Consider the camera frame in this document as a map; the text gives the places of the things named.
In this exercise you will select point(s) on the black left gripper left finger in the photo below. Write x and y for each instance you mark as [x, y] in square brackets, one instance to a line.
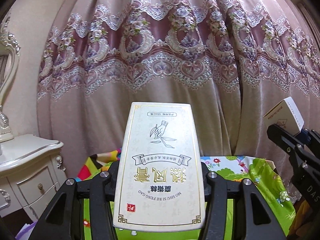
[63, 218]

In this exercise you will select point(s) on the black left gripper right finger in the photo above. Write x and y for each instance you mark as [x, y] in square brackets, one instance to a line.
[252, 216]

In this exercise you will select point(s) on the white ornate dresser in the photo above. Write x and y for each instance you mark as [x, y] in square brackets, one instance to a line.
[32, 171]

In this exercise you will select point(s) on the purple white storage box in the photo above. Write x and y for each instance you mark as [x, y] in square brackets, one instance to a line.
[25, 231]

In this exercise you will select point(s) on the pink embroidered curtain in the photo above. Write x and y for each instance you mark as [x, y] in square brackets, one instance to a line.
[231, 60]

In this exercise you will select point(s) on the white cube box gold print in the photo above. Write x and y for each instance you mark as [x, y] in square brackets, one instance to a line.
[286, 115]

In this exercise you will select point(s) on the beige barcode box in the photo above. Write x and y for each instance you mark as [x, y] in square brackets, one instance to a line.
[159, 184]

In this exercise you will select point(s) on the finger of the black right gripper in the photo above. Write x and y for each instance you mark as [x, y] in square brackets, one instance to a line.
[281, 138]

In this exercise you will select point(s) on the ornate white mirror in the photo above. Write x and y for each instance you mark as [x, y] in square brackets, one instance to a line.
[10, 56]

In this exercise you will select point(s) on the colourful cartoon play mat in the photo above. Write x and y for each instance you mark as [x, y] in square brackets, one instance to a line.
[234, 168]

